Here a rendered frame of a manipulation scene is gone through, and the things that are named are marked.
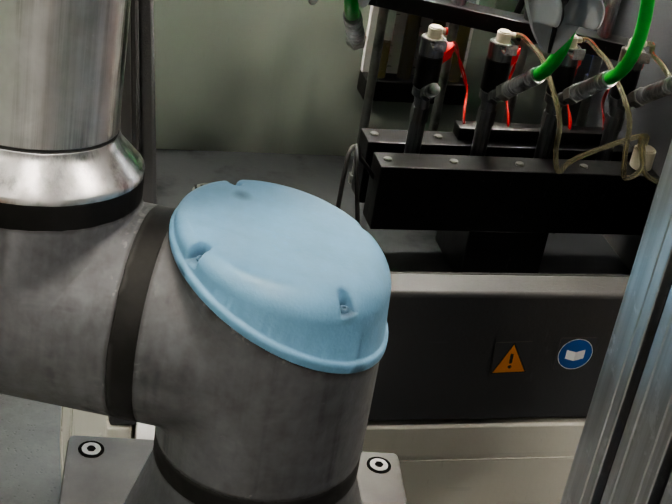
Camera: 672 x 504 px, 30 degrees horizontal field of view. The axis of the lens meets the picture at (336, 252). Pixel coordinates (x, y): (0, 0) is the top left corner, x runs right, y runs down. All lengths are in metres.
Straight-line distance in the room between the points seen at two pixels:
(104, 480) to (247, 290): 0.26
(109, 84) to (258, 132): 1.09
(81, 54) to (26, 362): 0.16
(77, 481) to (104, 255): 0.22
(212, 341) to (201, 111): 1.08
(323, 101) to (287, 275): 1.11
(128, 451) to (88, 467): 0.03
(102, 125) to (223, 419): 0.16
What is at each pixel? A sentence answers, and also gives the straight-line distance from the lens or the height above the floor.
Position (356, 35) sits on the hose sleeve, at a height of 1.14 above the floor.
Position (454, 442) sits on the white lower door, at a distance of 1.35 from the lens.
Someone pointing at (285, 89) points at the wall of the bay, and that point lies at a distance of 1.69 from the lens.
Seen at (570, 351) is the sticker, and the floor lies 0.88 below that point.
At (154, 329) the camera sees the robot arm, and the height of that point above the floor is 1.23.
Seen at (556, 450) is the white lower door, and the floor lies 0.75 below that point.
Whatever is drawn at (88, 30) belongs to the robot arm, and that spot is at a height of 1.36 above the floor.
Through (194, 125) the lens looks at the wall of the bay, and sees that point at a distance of 1.69.
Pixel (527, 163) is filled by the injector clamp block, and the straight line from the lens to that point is 1.46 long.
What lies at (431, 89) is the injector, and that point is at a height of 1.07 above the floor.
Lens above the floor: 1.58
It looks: 30 degrees down
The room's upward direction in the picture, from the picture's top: 10 degrees clockwise
